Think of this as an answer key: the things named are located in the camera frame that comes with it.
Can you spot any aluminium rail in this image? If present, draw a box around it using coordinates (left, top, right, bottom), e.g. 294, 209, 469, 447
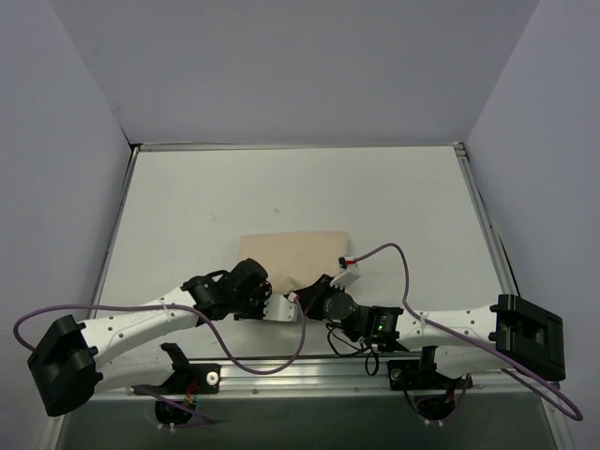
51, 352, 562, 399
452, 142, 521, 296

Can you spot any aluminium front rail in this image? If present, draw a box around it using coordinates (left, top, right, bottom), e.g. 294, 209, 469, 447
51, 352, 562, 399

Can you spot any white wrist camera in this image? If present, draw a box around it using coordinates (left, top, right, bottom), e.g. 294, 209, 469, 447
263, 292, 298, 323
330, 256, 361, 290

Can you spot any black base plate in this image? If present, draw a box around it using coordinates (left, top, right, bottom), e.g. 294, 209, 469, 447
159, 343, 221, 396
386, 347, 473, 391

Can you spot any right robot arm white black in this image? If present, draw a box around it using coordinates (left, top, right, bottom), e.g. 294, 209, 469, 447
297, 275, 566, 387

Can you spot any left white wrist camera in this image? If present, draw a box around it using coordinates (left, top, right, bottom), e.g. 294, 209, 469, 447
263, 292, 298, 323

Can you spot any beige cloth mat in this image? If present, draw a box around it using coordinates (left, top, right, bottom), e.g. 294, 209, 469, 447
238, 232, 350, 294

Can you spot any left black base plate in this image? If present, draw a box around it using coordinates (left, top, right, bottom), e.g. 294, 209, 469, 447
159, 343, 221, 396

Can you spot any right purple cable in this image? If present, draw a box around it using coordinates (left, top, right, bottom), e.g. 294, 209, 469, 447
339, 242, 584, 422

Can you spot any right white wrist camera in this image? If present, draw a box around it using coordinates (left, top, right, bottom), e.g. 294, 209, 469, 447
330, 256, 361, 290

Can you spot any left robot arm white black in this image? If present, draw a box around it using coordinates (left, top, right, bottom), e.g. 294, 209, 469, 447
27, 259, 272, 417

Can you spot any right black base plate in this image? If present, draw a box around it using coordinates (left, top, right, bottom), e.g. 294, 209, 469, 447
386, 347, 473, 391

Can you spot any aluminium right side rail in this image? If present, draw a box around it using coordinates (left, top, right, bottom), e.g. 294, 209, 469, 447
452, 142, 521, 296

